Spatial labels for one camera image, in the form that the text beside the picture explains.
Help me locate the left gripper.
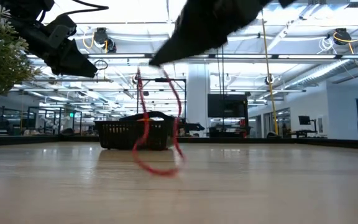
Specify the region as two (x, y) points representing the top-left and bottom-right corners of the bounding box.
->
(9, 18), (98, 78)

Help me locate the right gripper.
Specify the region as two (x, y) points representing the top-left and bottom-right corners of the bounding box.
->
(149, 0), (272, 67)

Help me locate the large red rubber band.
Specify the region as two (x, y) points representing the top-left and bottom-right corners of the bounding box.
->
(131, 67), (186, 178)

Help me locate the white square column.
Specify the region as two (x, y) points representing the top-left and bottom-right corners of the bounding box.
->
(186, 63), (211, 138)

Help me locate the large black display screen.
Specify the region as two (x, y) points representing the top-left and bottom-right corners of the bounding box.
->
(207, 94), (249, 118)

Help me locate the green artificial plant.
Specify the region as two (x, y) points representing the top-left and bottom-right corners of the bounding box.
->
(0, 3), (42, 98)

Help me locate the black plastic slotted basket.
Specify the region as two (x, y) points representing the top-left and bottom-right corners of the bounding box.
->
(93, 119), (176, 151)

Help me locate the long ceiling light bar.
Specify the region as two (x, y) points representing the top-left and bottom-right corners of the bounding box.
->
(26, 53), (358, 60)

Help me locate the hanging black cable loop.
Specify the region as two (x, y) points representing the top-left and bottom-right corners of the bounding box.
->
(93, 59), (109, 71)

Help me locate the black ceiling cable reel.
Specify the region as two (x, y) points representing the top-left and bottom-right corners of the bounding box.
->
(333, 27), (358, 47)
(92, 27), (117, 54)

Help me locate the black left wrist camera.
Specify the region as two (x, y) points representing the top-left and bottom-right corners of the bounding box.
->
(47, 14), (78, 41)

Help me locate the black frame cage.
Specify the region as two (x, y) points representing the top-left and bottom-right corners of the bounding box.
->
(26, 106), (83, 136)

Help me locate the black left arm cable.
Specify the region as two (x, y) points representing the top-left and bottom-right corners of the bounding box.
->
(39, 0), (109, 17)

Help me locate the yellow hanging cable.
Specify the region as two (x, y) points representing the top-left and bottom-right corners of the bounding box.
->
(260, 17), (279, 135)

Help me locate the black aluminium table frame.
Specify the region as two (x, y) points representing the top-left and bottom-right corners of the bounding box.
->
(0, 135), (358, 151)

